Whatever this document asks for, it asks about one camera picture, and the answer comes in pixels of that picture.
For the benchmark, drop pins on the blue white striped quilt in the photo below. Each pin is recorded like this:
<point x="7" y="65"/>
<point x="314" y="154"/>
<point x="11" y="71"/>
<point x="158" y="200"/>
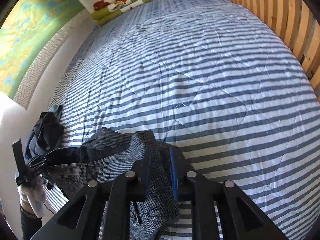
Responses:
<point x="221" y="87"/>

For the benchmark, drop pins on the wooden slat bed rail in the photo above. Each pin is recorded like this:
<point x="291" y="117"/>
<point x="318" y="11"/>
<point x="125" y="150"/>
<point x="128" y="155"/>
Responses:
<point x="295" y="23"/>

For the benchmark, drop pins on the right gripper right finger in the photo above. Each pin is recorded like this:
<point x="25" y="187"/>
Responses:
<point x="219" y="210"/>

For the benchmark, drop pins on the grey houndstooth jacket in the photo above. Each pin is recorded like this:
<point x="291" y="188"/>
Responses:
<point x="108" y="154"/>

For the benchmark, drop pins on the landscape painting wall scroll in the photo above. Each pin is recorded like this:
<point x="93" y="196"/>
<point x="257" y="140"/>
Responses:
<point x="31" y="34"/>

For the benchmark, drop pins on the blue plaid bed sheet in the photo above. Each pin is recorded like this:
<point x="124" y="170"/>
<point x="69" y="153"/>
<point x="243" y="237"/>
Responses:
<point x="131" y="21"/>

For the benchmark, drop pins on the dark blue black jacket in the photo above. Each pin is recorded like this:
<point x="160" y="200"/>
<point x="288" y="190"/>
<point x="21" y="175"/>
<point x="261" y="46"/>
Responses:
<point x="46" y="134"/>

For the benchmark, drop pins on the left gloved hand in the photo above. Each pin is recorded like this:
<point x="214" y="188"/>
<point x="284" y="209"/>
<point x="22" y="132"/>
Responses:
<point x="32" y="197"/>

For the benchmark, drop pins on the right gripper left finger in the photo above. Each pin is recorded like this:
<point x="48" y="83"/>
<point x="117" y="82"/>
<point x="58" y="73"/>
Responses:
<point x="102" y="210"/>

